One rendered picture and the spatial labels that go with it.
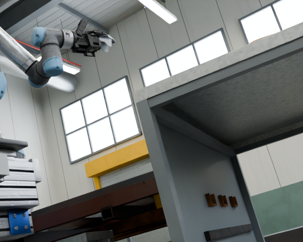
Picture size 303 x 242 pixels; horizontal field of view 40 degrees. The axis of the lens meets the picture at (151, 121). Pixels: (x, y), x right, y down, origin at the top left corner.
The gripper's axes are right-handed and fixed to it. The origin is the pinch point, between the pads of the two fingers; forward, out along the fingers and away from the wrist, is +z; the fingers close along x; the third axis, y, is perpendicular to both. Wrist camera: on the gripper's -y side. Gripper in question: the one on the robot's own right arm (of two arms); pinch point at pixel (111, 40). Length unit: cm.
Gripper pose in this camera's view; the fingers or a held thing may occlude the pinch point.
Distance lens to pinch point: 187.6
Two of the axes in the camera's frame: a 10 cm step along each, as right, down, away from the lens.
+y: 3.1, 8.6, -4.0
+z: 8.1, -0.2, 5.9
